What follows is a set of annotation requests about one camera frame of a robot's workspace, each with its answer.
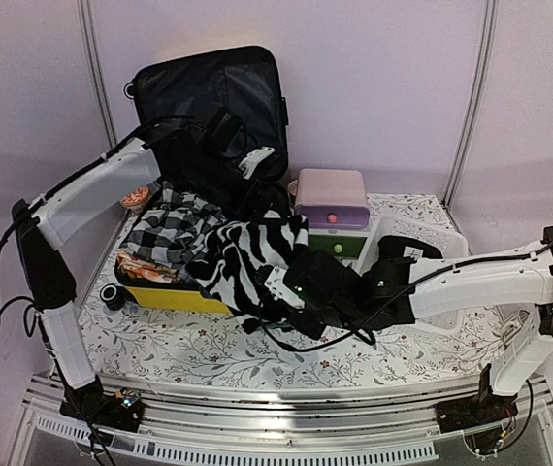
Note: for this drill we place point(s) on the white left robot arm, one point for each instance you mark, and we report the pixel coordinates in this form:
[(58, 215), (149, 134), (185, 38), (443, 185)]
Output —
[(49, 228)]

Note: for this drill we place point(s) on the red patterned cup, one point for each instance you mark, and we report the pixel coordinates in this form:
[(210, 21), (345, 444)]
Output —
[(137, 199)]

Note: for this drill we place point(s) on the black white plaid cloth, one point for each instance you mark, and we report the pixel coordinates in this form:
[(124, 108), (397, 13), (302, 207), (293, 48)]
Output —
[(171, 232)]

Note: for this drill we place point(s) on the black garment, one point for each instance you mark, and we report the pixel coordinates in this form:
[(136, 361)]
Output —
[(390, 275)]

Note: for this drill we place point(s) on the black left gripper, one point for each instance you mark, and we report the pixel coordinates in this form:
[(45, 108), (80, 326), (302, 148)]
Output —
[(243, 207)]

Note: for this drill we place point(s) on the yellow Pikachu suitcase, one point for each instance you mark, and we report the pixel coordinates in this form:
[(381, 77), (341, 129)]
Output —
[(246, 81)]

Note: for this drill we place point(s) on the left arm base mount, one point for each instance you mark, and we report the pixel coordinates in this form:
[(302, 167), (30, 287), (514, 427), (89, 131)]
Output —
[(99, 409)]

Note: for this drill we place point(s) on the pink purple drawer box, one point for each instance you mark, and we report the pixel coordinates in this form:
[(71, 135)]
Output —
[(332, 198)]

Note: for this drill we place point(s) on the white plastic basket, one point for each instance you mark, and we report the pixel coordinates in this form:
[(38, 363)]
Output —
[(449, 243)]

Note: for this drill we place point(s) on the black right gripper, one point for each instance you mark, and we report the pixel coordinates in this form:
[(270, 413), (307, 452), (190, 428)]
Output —
[(308, 330)]

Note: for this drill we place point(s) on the orange floral cloth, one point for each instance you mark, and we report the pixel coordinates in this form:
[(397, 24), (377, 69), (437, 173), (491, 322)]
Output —
[(135, 269)]

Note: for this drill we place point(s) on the zebra striped cloth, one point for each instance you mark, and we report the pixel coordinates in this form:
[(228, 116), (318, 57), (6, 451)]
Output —
[(235, 253)]

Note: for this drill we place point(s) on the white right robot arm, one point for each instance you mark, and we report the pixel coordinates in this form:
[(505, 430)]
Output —
[(520, 276)]

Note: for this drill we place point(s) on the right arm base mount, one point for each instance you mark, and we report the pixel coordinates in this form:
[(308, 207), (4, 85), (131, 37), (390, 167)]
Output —
[(476, 410)]

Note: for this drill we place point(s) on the white garment in suitcase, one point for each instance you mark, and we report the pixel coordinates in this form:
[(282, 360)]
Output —
[(253, 159)]

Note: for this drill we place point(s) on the green drawer box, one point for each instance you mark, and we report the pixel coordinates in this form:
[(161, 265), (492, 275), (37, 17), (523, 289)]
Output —
[(339, 243)]

